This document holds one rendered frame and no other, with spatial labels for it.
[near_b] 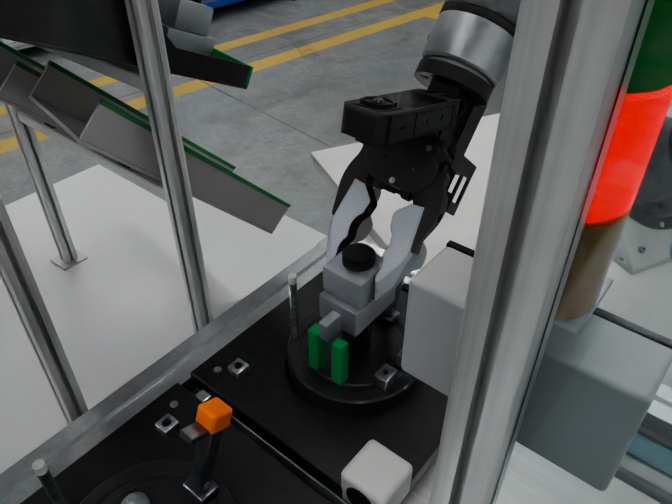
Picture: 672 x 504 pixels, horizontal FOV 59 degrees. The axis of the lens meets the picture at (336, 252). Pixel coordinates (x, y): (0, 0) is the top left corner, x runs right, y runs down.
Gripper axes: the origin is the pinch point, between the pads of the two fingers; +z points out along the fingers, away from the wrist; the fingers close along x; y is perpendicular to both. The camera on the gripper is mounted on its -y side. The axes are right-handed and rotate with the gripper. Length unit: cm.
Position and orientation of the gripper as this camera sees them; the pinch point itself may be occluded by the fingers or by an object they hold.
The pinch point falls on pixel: (354, 274)
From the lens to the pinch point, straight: 53.8
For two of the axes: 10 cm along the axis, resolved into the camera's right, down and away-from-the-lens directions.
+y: 4.9, 1.4, 8.6
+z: -4.1, 9.1, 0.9
